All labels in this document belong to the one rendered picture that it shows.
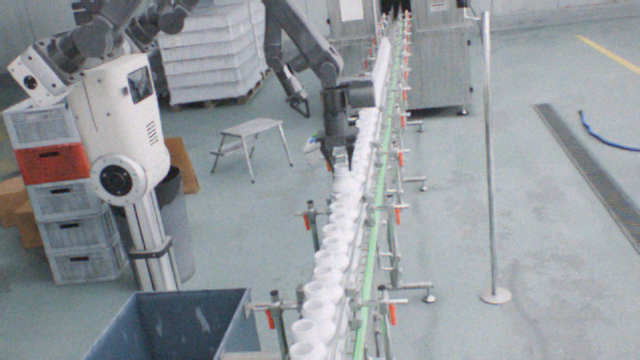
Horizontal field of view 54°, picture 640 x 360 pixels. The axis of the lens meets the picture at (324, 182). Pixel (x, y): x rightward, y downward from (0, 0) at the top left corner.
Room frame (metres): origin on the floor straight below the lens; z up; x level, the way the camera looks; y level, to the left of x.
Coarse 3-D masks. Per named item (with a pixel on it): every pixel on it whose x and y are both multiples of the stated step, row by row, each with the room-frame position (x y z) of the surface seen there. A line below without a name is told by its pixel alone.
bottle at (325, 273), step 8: (320, 272) 1.02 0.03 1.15; (328, 272) 1.02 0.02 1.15; (320, 280) 0.99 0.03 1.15; (328, 280) 0.99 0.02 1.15; (328, 288) 0.99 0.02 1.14; (336, 288) 0.99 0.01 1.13; (328, 296) 0.98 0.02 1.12; (336, 296) 0.98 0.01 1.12; (336, 304) 0.98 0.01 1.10; (336, 312) 0.98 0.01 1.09; (344, 312) 0.99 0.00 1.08; (336, 320) 0.98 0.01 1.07; (344, 320) 0.99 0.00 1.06; (344, 328) 0.99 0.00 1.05; (344, 336) 0.98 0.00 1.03
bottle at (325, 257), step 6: (318, 252) 1.08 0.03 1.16; (324, 252) 1.08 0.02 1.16; (330, 252) 1.07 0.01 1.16; (318, 258) 1.05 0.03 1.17; (324, 258) 1.05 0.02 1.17; (330, 258) 1.05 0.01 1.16; (318, 264) 1.05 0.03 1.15; (324, 264) 1.05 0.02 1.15; (330, 264) 1.05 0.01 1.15; (336, 270) 1.06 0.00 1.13; (312, 276) 1.06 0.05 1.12; (336, 276) 1.05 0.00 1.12; (342, 276) 1.06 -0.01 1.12; (336, 282) 1.04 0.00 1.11; (342, 282) 1.06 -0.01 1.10
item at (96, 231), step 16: (48, 224) 3.45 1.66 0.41; (64, 224) 3.75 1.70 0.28; (80, 224) 3.44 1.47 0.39; (96, 224) 3.43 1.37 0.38; (112, 224) 3.56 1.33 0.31; (48, 240) 3.45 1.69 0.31; (64, 240) 3.45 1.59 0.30; (80, 240) 3.44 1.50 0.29; (96, 240) 3.43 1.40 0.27; (112, 240) 3.49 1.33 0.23
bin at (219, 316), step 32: (224, 288) 1.38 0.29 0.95; (128, 320) 1.36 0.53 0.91; (160, 320) 1.42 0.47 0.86; (192, 320) 1.40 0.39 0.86; (224, 320) 1.38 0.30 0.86; (96, 352) 1.21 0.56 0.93; (128, 352) 1.33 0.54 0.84; (160, 352) 1.42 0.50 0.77; (192, 352) 1.40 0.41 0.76; (224, 352) 1.13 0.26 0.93; (256, 352) 1.12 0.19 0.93
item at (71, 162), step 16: (64, 144) 3.43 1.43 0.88; (80, 144) 3.44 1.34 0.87; (32, 160) 3.46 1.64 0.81; (48, 160) 3.45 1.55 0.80; (64, 160) 3.45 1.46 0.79; (80, 160) 3.43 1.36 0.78; (32, 176) 3.46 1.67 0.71; (48, 176) 3.45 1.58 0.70; (64, 176) 3.44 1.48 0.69; (80, 176) 3.44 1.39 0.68
